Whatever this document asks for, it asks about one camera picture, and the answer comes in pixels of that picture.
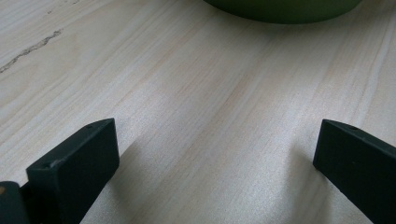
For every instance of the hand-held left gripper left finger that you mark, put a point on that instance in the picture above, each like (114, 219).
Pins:
(74, 168)

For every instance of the green plastic trash bin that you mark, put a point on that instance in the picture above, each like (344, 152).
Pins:
(283, 11)

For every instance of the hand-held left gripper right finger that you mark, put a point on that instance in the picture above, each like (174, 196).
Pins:
(361, 171)

